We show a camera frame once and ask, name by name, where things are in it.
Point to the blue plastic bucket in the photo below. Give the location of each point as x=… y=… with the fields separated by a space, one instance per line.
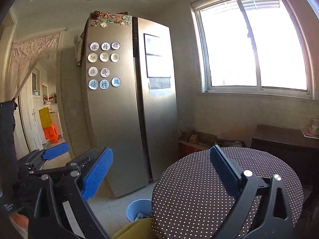
x=135 y=206

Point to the white framed sliding window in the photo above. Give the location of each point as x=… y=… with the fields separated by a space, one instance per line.
x=249 y=49

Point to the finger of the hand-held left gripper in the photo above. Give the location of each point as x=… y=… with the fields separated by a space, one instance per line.
x=82 y=159
x=56 y=151

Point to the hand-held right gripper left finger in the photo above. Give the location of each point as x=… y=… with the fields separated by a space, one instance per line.
x=97 y=174

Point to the group of round character magnets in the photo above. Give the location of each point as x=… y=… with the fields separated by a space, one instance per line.
x=104 y=57

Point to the red cardboard box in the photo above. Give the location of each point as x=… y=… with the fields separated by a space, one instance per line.
x=189 y=147

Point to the silver double-door refrigerator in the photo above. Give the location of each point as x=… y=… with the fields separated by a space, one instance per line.
x=119 y=129

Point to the person's yellow trouser leg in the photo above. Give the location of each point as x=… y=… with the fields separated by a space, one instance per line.
x=134 y=230

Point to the brown polka-dot tablecloth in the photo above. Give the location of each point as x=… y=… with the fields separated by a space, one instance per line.
x=194 y=191

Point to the orange plastic stool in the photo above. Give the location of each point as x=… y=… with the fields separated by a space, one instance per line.
x=51 y=133

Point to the cluster of souvenir fridge magnets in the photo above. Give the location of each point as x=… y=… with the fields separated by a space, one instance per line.
x=109 y=20

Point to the floral door curtain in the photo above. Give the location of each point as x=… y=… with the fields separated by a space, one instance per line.
x=27 y=59

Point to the dark wooden cabinet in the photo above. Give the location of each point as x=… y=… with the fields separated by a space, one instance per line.
x=281 y=149

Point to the white panel door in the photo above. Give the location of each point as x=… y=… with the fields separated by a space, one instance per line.
x=32 y=122

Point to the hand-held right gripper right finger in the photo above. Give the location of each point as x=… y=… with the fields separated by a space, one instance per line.
x=224 y=171

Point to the pale hanging bag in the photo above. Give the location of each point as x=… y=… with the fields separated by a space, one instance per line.
x=77 y=49

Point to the pink placemat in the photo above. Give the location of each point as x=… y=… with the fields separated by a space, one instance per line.
x=309 y=134

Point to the yellow plastic crate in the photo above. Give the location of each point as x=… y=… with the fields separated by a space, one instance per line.
x=45 y=117

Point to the small yellow box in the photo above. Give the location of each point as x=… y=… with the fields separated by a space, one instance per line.
x=194 y=138

